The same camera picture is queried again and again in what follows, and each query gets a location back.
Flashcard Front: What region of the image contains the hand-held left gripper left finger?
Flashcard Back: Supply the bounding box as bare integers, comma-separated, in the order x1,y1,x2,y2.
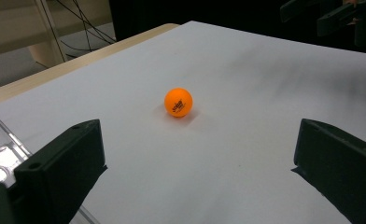
12,119,108,224

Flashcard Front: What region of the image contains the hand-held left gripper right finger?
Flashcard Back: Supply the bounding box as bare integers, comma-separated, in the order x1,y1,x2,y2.
291,118,366,224

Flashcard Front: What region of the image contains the orange ping-pong ball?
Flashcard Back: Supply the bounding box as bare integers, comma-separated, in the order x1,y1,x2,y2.
163,87,194,119

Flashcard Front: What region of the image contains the black curtain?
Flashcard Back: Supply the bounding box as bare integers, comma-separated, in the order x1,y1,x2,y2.
108,0,366,56

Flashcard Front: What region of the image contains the light wooden table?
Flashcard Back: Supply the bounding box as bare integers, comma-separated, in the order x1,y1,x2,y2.
0,22,180,108

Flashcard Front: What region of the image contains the white table mat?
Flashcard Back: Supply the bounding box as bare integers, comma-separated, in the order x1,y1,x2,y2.
0,21,366,224

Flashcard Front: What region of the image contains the light wooden shelf unit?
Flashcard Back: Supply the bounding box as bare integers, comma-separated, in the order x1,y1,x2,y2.
0,0,114,68

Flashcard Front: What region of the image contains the black cable bundle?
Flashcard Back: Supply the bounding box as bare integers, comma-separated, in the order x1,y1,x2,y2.
42,0,117,62

